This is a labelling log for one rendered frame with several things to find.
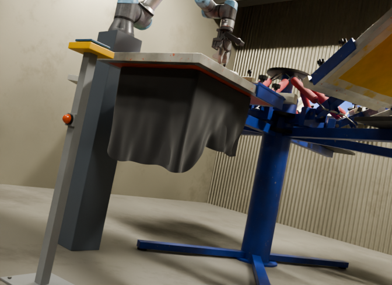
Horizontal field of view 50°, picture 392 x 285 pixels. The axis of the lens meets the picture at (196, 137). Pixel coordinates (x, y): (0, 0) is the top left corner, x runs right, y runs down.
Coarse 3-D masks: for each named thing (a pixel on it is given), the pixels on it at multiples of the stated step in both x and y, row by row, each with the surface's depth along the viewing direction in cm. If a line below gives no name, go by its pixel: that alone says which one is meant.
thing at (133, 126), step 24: (120, 72) 193; (144, 72) 184; (168, 72) 176; (192, 72) 169; (120, 96) 191; (144, 96) 183; (168, 96) 175; (192, 96) 169; (120, 120) 189; (144, 120) 181; (168, 120) 174; (120, 144) 188; (144, 144) 179; (168, 144) 174; (168, 168) 170
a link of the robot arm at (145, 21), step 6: (144, 0) 246; (150, 0) 244; (156, 0) 245; (162, 0) 249; (144, 6) 244; (150, 6) 245; (156, 6) 248; (144, 12) 244; (150, 12) 246; (144, 18) 246; (150, 18) 249; (138, 24) 246; (144, 24) 249; (150, 24) 253
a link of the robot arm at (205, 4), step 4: (196, 0) 215; (200, 0) 214; (204, 0) 213; (208, 0) 215; (212, 0) 221; (200, 4) 215; (204, 4) 215; (208, 4) 217; (212, 4) 220; (204, 8) 219; (208, 8) 220; (212, 8) 222
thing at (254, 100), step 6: (156, 66) 179; (162, 66) 176; (168, 66) 174; (174, 66) 172; (180, 66) 169; (186, 66) 167; (192, 66) 165; (204, 72) 173; (210, 72) 171; (216, 78) 179; (228, 84) 187; (240, 90) 195; (252, 96) 205; (252, 102) 222; (258, 102) 218; (264, 102) 215
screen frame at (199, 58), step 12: (108, 60) 186; (120, 60) 182; (132, 60) 177; (144, 60) 173; (156, 60) 170; (168, 60) 166; (180, 60) 162; (192, 60) 159; (204, 60) 160; (216, 72) 168; (228, 72) 175; (240, 84) 184; (252, 84) 193
